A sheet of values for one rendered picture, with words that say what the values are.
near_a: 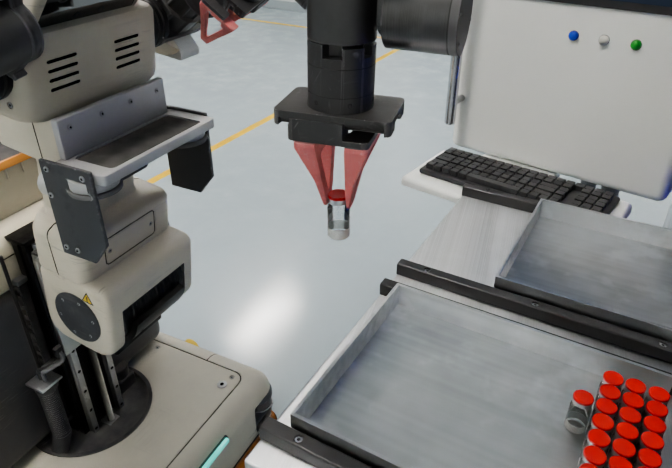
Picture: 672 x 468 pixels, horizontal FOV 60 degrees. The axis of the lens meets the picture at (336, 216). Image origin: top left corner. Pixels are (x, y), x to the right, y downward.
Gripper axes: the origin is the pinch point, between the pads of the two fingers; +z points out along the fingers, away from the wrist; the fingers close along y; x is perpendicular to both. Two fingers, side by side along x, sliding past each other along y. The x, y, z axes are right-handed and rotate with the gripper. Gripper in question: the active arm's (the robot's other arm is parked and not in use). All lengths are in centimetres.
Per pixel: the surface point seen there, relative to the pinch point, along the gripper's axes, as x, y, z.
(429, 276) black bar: 22.8, 7.6, 23.7
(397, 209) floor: 196, -24, 113
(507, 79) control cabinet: 88, 15, 13
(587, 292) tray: 27.1, 29.6, 24.7
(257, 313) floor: 107, -59, 114
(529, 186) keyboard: 70, 22, 30
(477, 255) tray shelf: 32.6, 13.9, 25.1
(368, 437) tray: -5.6, 5.4, 25.3
